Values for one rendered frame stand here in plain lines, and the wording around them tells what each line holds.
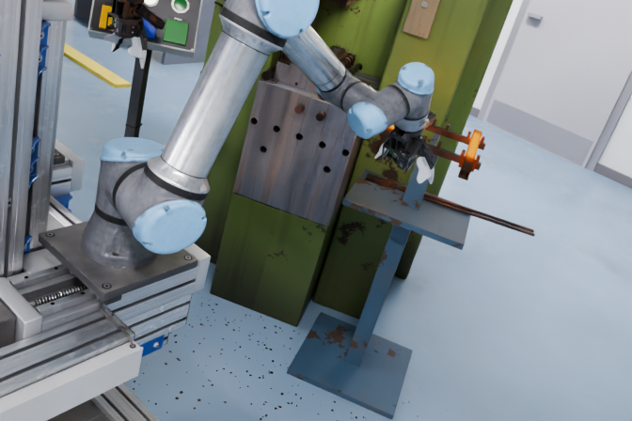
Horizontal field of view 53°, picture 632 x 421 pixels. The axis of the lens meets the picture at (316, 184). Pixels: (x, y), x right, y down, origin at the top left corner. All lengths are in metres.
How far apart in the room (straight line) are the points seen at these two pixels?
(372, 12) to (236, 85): 1.64
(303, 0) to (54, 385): 0.74
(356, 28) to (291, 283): 1.05
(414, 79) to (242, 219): 1.26
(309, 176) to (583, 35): 3.94
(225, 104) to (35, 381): 0.55
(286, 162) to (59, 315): 1.22
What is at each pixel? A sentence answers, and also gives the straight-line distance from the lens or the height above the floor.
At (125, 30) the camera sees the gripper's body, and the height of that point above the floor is 1.04.
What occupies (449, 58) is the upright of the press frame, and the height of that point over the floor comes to 1.14.
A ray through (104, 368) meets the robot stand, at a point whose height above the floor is 0.72.
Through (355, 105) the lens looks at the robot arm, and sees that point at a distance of 1.31.
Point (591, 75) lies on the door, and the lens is 5.85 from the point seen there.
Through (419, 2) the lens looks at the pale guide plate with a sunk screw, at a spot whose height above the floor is 1.29.
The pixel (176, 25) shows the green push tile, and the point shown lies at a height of 1.03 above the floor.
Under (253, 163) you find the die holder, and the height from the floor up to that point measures 0.61.
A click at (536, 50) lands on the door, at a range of 5.98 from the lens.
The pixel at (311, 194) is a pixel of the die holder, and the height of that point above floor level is 0.57.
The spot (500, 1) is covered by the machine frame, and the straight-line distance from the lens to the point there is 2.70.
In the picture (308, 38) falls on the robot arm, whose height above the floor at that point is 1.29.
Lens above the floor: 1.55
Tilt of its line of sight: 24 degrees down
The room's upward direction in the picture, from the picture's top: 16 degrees clockwise
